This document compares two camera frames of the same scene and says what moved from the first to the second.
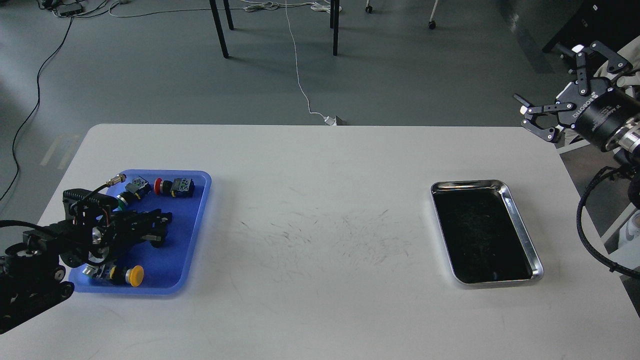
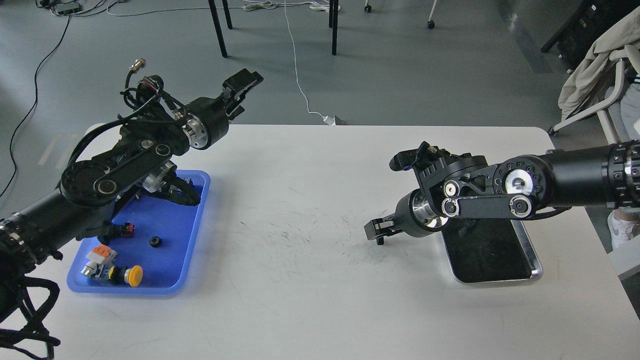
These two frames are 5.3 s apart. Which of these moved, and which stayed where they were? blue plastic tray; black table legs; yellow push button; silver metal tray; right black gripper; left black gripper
Moved: right black gripper; left black gripper
Stayed: blue plastic tray; silver metal tray; black table legs; yellow push button
